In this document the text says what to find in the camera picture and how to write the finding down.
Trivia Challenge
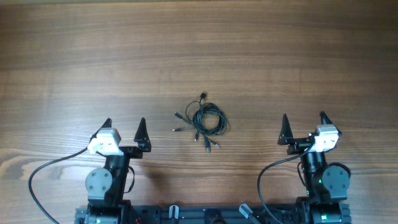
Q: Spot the right camera black cable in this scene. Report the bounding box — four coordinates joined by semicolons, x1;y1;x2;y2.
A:
257;141;315;224

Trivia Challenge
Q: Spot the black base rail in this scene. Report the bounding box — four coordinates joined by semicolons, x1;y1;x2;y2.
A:
74;202;352;224

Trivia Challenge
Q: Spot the camera black cable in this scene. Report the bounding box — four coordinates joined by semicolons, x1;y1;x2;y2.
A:
257;141;315;224
28;147;89;224

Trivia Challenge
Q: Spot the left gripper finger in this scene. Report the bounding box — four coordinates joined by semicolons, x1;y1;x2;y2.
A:
134;118;152;152
90;118;112;140

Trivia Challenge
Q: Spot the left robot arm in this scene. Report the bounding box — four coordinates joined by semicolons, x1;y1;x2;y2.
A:
74;118;151;224

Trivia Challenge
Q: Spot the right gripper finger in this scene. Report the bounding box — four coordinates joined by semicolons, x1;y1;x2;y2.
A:
277;114;294;145
319;111;342;136

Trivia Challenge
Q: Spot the black cable bundle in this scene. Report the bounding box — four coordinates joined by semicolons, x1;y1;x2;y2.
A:
172;91;229;154

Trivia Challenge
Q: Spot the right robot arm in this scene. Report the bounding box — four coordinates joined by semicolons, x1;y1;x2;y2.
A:
277;111;352;224

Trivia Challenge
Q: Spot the left camera black cable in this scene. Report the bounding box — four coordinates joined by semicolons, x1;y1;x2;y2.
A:
28;147;89;224

